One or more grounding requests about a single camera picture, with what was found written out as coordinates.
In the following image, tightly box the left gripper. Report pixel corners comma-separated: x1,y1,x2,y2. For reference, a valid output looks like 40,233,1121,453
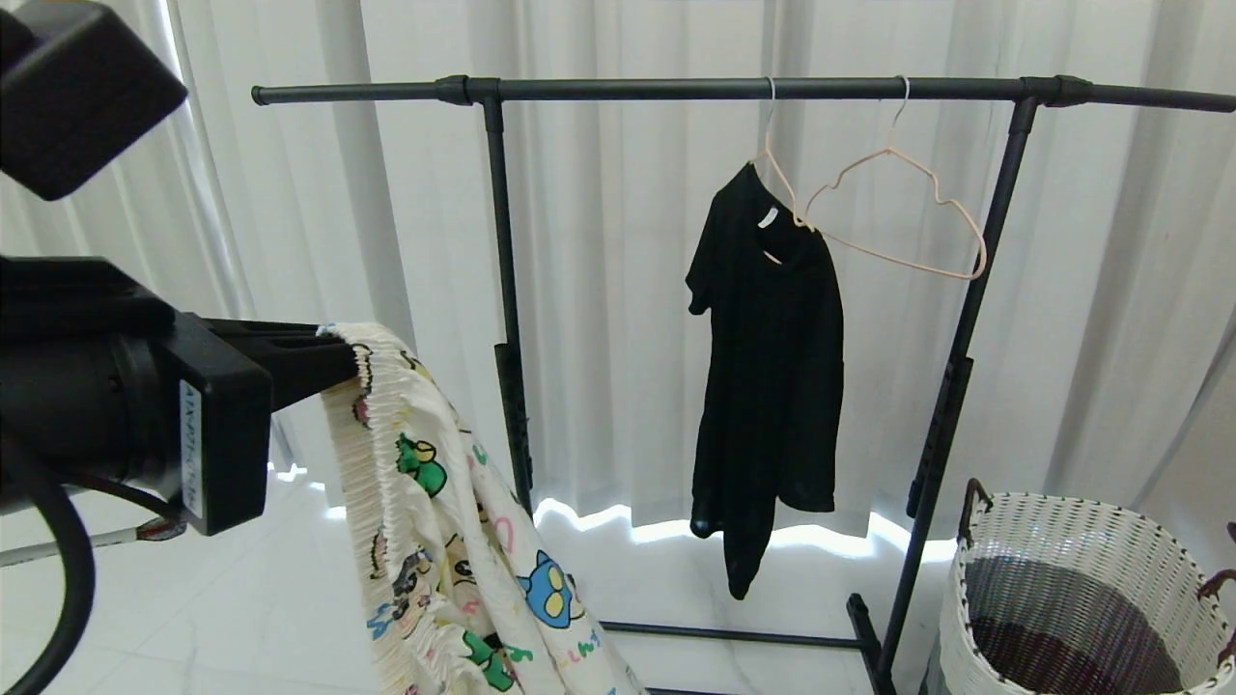
0,256,360,537

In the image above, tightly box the cream printed garment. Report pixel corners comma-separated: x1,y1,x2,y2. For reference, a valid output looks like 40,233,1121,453
317,321,648,695

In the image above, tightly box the black garment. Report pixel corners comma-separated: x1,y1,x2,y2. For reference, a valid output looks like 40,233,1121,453
686,162,846,601

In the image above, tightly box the pink clothes hanger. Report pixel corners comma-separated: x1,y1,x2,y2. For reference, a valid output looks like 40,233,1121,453
801,77,988,281
751,77,822,266

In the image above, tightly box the black clothes rack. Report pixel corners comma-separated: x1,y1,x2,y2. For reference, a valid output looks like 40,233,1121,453
251,74,1236,695

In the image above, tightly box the white laundry basket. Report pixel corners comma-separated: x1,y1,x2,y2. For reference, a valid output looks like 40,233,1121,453
937,478,1236,695

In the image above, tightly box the white curtain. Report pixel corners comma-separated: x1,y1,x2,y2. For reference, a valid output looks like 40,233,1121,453
0,0,1236,556

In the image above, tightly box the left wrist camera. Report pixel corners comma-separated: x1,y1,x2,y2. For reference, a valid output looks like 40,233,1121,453
0,0,189,202

